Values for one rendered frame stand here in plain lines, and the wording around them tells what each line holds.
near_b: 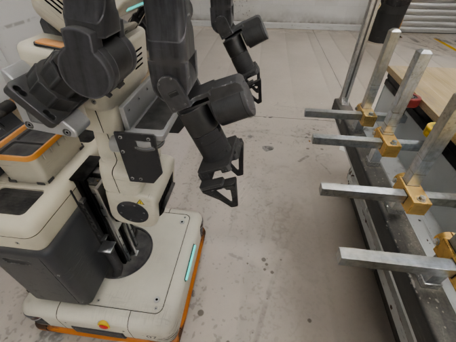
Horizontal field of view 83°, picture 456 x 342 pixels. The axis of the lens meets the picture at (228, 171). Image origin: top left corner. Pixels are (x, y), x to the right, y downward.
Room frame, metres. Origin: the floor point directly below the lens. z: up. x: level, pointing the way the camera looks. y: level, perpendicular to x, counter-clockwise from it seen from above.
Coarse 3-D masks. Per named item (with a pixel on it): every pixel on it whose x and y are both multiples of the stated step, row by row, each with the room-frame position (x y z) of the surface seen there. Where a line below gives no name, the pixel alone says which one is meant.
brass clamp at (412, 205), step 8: (400, 176) 0.60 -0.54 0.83; (400, 184) 0.58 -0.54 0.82; (408, 192) 0.53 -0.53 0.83; (416, 192) 0.53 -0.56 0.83; (424, 192) 0.53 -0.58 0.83; (408, 200) 0.51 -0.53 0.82; (416, 200) 0.50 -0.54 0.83; (408, 208) 0.49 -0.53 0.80; (416, 208) 0.49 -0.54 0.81; (424, 208) 0.48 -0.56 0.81
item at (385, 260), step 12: (336, 252) 0.34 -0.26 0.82; (348, 252) 0.32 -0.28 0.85; (360, 252) 0.32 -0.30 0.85; (372, 252) 0.32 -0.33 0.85; (384, 252) 0.32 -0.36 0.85; (348, 264) 0.30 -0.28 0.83; (360, 264) 0.30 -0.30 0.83; (372, 264) 0.30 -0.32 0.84; (384, 264) 0.30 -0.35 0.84; (396, 264) 0.29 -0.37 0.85; (408, 264) 0.29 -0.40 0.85; (420, 264) 0.29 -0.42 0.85; (432, 264) 0.29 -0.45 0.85; (444, 264) 0.29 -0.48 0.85; (444, 276) 0.28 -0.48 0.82
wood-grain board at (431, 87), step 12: (396, 72) 1.30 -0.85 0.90; (432, 72) 1.30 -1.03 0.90; (444, 72) 1.30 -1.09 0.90; (420, 84) 1.15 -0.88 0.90; (432, 84) 1.15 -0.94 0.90; (444, 84) 1.15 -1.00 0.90; (432, 96) 1.02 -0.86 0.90; (444, 96) 1.02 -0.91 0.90; (432, 108) 0.92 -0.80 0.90; (432, 120) 0.87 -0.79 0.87
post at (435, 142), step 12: (444, 108) 0.59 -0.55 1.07; (444, 120) 0.57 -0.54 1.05; (432, 132) 0.58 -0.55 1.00; (444, 132) 0.56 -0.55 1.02; (432, 144) 0.56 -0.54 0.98; (444, 144) 0.56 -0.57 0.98; (420, 156) 0.58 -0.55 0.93; (432, 156) 0.56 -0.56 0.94; (408, 168) 0.59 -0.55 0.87; (420, 168) 0.56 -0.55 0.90; (408, 180) 0.56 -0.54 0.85; (420, 180) 0.56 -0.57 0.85; (396, 204) 0.56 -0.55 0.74
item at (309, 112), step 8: (304, 112) 1.08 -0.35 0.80; (312, 112) 1.05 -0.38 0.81; (320, 112) 1.04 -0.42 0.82; (328, 112) 1.04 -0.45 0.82; (336, 112) 1.04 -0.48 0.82; (344, 112) 1.04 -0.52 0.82; (352, 112) 1.04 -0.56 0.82; (360, 112) 1.04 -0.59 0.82; (376, 112) 1.04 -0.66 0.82; (376, 120) 1.01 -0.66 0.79; (400, 120) 1.00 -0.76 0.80
